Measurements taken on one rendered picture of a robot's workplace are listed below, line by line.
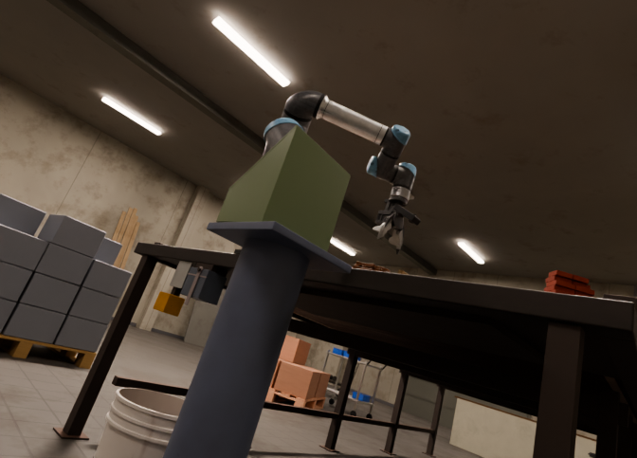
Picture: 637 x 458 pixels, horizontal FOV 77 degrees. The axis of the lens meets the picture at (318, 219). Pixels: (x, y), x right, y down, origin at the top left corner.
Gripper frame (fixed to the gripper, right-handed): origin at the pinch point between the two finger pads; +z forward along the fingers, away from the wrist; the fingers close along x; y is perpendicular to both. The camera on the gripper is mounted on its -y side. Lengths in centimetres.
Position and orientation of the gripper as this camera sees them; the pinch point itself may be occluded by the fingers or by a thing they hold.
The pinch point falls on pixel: (389, 247)
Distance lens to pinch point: 154.4
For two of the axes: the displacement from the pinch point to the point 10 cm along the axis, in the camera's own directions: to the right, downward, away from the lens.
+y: -7.3, -0.4, 6.9
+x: -6.1, -4.2, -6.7
